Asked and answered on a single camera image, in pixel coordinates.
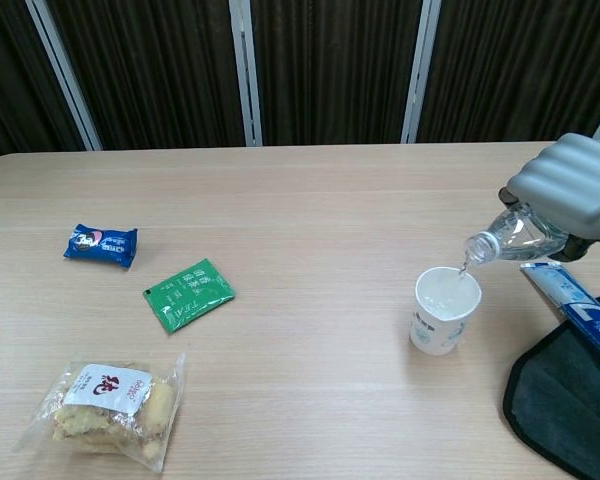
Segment green tea sachet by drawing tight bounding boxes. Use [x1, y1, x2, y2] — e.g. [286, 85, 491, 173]
[142, 257, 237, 335]

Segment blue cookie packet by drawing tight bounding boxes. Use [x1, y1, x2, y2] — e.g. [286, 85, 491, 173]
[62, 223, 139, 271]

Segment clear bag of pastries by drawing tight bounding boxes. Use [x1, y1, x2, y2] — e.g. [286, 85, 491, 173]
[13, 352, 188, 474]

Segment dark grey cloth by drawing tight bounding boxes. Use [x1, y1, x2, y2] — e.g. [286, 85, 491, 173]
[502, 294, 600, 480]

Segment transparent plastic water bottle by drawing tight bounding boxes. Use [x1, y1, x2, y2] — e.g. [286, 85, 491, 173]
[462, 202, 569, 267]

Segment white paper cup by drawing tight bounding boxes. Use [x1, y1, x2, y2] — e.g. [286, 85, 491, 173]
[408, 266, 483, 357]

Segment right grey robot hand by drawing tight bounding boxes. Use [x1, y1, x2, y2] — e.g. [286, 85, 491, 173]
[497, 132, 600, 262]

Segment blue white toothpaste tube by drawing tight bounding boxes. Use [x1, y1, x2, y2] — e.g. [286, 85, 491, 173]
[519, 261, 600, 374]

